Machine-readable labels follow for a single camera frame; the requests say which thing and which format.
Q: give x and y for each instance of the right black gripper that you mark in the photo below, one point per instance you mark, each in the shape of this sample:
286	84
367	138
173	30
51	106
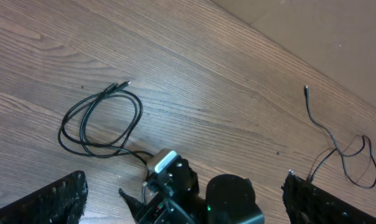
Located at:
177	196

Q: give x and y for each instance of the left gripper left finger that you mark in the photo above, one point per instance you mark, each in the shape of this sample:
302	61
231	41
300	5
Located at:
62	201

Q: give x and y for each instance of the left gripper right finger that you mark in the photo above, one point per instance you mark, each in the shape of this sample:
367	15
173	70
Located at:
306	203

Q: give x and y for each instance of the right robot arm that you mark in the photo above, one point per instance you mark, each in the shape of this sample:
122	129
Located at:
229	199

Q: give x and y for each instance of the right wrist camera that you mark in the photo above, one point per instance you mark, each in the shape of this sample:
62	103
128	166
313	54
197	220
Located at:
161	160

